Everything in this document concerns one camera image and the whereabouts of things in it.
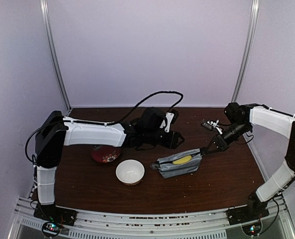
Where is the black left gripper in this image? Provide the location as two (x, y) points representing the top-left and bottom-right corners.
(145, 129), (185, 150)

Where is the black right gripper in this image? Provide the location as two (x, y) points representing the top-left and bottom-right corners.
(205, 121), (250, 154)

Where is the yellow sponge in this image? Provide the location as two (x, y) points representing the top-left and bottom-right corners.
(172, 155), (192, 165)

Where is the grey zip pouch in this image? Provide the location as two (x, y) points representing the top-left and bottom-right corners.
(150, 148), (202, 179)

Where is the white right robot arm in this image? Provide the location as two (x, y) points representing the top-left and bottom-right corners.
(198, 127), (288, 211)

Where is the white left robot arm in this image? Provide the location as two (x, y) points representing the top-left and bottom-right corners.
(31, 107), (185, 221)

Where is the white ceramic bowl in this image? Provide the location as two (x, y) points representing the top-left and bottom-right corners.
(115, 159), (145, 186)

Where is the red floral plate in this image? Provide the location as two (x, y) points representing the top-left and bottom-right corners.
(90, 145), (122, 163)

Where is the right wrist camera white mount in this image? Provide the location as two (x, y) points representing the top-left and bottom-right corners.
(201, 120), (224, 134)

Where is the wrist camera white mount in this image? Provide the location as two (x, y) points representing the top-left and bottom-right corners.
(159, 110), (179, 133)
(201, 120), (224, 134)

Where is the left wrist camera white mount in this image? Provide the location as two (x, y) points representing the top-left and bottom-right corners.
(159, 110), (179, 133)

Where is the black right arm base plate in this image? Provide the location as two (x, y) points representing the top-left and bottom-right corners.
(226, 206), (270, 225)

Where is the right aluminium corner post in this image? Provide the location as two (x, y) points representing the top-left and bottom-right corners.
(230, 0), (260, 102)

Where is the aluminium corner post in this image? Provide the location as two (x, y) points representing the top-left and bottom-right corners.
(40, 0), (72, 112)
(230, 0), (260, 102)

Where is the left aluminium corner post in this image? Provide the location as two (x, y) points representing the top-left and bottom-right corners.
(40, 0), (72, 112)

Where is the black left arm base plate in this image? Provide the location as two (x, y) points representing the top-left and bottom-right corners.
(33, 204), (77, 226)

